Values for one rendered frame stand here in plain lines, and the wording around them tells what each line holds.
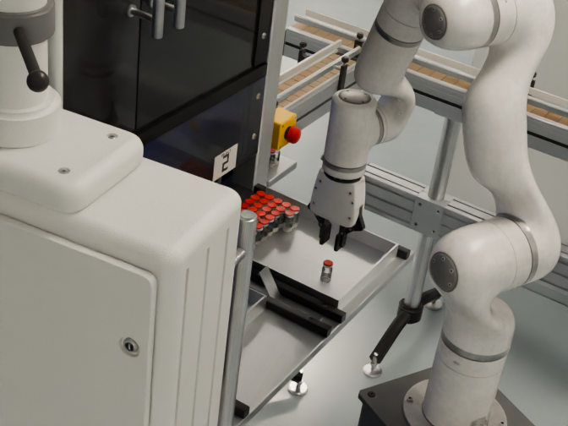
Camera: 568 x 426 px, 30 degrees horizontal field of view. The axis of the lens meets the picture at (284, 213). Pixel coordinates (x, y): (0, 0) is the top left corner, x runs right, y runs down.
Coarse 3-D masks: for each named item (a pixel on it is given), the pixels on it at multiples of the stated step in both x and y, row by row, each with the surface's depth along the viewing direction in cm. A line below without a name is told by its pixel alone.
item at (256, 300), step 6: (252, 288) 209; (252, 294) 209; (258, 294) 208; (264, 294) 208; (252, 300) 210; (258, 300) 209; (264, 300) 207; (252, 306) 204; (258, 306) 206; (264, 306) 208; (246, 312) 202; (252, 312) 204; (258, 312) 207; (246, 318) 203; (252, 318) 205; (246, 324) 204
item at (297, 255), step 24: (312, 216) 237; (288, 240) 230; (312, 240) 231; (360, 240) 233; (384, 240) 229; (264, 264) 216; (288, 264) 223; (312, 264) 224; (336, 264) 225; (360, 264) 226; (384, 264) 225; (312, 288) 211; (336, 288) 217; (360, 288) 217
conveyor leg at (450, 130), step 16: (448, 128) 303; (448, 144) 305; (448, 160) 308; (432, 176) 314; (448, 176) 312; (432, 192) 315; (432, 240) 324; (416, 256) 328; (416, 272) 331; (416, 288) 334; (416, 304) 337
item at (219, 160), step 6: (228, 150) 227; (234, 150) 229; (216, 156) 223; (222, 156) 226; (234, 156) 230; (216, 162) 224; (222, 162) 227; (228, 162) 229; (234, 162) 231; (216, 168) 225; (228, 168) 230; (216, 174) 226; (222, 174) 229
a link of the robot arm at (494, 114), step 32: (512, 0) 158; (544, 0) 162; (512, 32) 160; (544, 32) 163; (512, 64) 163; (480, 96) 163; (512, 96) 162; (480, 128) 163; (512, 128) 163; (480, 160) 165; (512, 160) 164; (512, 192) 167; (544, 224) 170; (544, 256) 170
